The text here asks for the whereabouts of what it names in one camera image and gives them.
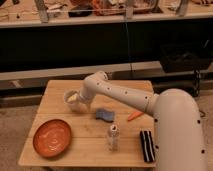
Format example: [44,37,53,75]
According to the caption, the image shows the black white striped object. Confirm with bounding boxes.
[140,130,155,163]

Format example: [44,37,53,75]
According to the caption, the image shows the clear glass bottle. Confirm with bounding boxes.
[107,124,119,151]

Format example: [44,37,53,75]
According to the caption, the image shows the orange plate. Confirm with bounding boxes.
[33,119,72,158]

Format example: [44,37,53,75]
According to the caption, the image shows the black box on shelf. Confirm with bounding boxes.
[159,42,213,73]

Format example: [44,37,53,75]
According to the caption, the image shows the wooden table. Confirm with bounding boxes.
[19,80,153,168]

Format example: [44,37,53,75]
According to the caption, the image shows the blue sponge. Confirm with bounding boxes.
[96,108,115,122]

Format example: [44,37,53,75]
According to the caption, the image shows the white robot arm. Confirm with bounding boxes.
[68,71,207,171]

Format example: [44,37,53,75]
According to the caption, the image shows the white ceramic cup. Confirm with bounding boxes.
[64,90,80,111]

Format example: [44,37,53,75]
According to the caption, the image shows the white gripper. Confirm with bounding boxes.
[68,89,93,108]

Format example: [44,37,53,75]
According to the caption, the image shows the orange carrot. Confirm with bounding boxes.
[127,111,144,121]

